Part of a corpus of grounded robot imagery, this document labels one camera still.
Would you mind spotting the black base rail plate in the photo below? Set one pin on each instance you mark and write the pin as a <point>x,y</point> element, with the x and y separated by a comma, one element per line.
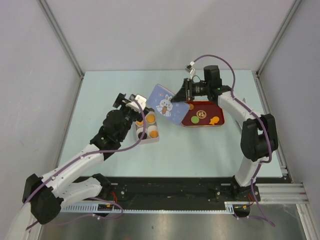
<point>173,193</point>

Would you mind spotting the white paper cup back right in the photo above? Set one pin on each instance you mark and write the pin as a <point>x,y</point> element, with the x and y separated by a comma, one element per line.
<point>155,116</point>

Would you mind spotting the silver tin lid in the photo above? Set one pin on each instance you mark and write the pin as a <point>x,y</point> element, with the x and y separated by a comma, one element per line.
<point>160,100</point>

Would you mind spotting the orange fish cookie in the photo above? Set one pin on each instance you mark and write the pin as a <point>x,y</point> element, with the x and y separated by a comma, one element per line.
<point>214,120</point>

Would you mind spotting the aluminium frame rail right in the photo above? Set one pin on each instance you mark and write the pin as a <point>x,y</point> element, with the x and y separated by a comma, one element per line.
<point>282,193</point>

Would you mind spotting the aluminium corner post left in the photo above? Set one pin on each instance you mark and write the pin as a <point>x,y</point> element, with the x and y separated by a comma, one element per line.
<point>48,13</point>

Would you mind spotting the orange pumpkin cookie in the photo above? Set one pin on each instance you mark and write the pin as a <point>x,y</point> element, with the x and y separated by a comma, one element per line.
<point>191,107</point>

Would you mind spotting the white paper cup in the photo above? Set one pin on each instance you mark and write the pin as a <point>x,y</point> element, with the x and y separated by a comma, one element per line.
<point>155,116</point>
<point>140,130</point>
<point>139,126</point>
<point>151,128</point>

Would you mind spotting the white paper cup front right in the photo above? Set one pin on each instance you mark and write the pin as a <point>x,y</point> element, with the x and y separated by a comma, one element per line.
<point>151,128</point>

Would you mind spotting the lavender cookie tin box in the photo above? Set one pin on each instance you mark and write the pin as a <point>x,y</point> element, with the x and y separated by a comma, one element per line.
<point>148,140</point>

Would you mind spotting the red lacquer tray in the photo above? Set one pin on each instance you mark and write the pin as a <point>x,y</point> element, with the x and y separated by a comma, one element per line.
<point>204,110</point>

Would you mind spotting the aluminium corner post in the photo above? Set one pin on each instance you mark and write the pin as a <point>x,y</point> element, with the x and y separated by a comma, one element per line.
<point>279,35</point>
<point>48,13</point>

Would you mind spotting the orange flower cookie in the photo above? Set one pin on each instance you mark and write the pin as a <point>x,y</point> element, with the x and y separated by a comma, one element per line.
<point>139,123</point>

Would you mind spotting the white paper cup back left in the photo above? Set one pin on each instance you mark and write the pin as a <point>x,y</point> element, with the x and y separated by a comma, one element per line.
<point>139,126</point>

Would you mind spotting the aluminium corner post right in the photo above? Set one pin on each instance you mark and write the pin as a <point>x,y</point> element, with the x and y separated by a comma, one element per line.
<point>279,35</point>

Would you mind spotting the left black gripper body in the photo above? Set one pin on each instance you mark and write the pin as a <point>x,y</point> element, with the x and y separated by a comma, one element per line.
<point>130,115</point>

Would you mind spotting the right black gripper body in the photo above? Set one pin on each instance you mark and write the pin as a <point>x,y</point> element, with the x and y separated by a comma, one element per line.
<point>195,89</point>

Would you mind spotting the orange round cookie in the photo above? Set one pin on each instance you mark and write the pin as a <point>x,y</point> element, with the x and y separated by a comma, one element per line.
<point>153,134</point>
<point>151,118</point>

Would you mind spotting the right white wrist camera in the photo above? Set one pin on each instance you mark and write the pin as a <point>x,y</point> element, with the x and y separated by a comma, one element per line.
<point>190,69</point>

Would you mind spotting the green round cookie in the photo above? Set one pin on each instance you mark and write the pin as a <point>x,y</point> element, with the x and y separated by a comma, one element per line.
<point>195,120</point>

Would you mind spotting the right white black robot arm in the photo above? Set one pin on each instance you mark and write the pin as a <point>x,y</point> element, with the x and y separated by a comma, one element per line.
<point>259,136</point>

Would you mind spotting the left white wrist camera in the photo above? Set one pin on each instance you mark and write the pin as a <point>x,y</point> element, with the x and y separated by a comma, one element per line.
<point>137,103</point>

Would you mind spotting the white paper cup front left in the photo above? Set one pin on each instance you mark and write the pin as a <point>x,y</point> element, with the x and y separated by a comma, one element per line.
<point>140,130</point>

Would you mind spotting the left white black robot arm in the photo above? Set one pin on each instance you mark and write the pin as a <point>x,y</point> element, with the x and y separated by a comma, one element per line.
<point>49,193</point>

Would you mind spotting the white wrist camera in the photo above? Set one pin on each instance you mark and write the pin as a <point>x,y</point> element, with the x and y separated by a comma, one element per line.
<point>137,103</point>
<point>190,69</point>

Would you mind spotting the black round cookie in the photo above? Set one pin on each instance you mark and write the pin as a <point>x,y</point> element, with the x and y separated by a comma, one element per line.
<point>143,136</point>

